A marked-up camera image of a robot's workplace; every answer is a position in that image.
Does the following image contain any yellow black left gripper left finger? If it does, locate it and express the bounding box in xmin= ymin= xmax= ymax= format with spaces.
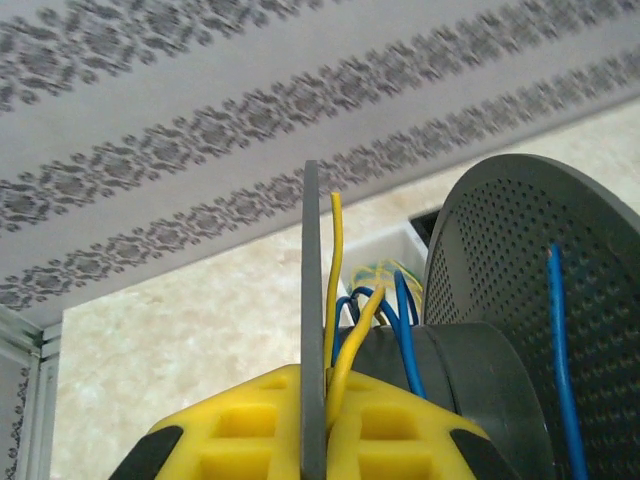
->
xmin=114 ymin=364 xmax=304 ymax=480

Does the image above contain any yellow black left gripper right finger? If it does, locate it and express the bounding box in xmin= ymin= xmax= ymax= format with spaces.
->
xmin=325 ymin=369 xmax=521 ymax=480

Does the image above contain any blue cable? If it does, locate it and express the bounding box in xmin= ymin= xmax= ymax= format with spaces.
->
xmin=332 ymin=244 xmax=591 ymax=480

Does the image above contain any dark grey cable spool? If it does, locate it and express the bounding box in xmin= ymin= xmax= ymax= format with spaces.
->
xmin=301 ymin=153 xmax=640 ymax=480

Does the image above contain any white plastic bin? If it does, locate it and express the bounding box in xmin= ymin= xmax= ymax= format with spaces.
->
xmin=339 ymin=219 xmax=426 ymax=331

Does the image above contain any black plastic bin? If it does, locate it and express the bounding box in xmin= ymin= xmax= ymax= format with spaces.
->
xmin=408 ymin=209 xmax=441 ymax=251

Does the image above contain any aluminium frame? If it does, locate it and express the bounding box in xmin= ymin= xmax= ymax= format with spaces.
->
xmin=0 ymin=304 xmax=64 ymax=480

